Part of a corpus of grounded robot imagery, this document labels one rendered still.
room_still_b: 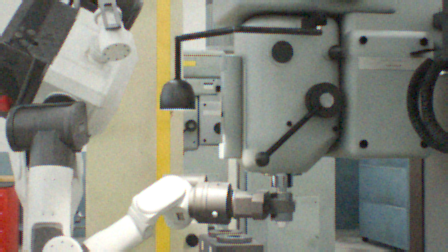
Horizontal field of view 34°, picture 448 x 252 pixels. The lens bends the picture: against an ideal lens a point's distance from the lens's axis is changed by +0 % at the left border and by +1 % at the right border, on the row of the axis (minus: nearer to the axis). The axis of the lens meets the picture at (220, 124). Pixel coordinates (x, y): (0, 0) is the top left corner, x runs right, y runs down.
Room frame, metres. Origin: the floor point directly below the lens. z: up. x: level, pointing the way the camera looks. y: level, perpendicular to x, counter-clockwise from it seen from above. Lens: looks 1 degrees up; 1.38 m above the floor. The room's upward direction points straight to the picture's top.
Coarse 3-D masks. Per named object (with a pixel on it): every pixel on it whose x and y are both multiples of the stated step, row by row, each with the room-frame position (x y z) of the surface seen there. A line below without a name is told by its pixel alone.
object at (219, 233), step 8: (208, 232) 1.90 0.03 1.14; (216, 232) 1.88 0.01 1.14; (224, 232) 1.88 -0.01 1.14; (232, 232) 1.88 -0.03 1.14; (240, 232) 1.89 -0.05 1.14; (200, 240) 1.93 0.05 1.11; (208, 240) 1.84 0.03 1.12; (216, 240) 1.82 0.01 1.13; (224, 240) 1.77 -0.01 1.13; (232, 240) 1.77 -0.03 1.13; (240, 240) 1.77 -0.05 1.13; (248, 240) 1.78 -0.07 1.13; (200, 248) 1.93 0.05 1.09; (208, 248) 1.83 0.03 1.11; (216, 248) 1.74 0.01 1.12; (224, 248) 1.74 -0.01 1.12; (232, 248) 1.75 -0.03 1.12; (240, 248) 1.75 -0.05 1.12; (248, 248) 1.76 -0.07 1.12; (256, 248) 1.76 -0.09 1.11
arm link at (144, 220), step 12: (168, 180) 1.53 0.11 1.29; (180, 180) 1.52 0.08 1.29; (144, 192) 1.52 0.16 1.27; (156, 192) 1.51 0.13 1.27; (168, 192) 1.51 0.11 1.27; (180, 192) 1.51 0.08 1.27; (132, 204) 1.52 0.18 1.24; (144, 204) 1.50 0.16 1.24; (156, 204) 1.49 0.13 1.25; (168, 204) 1.50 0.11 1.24; (132, 216) 1.51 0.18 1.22; (144, 216) 1.49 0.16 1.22; (156, 216) 1.49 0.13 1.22; (144, 228) 1.50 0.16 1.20
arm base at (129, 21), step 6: (78, 0) 1.78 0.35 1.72; (84, 0) 1.76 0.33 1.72; (138, 0) 1.82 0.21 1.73; (78, 6) 1.79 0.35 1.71; (84, 6) 1.77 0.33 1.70; (90, 6) 1.77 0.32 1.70; (96, 6) 1.78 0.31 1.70; (138, 6) 1.82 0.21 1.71; (132, 12) 1.81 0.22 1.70; (138, 12) 1.82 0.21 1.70; (126, 18) 1.82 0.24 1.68; (132, 18) 1.81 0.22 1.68; (126, 24) 1.81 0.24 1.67; (132, 24) 1.82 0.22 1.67; (126, 30) 1.81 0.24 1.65
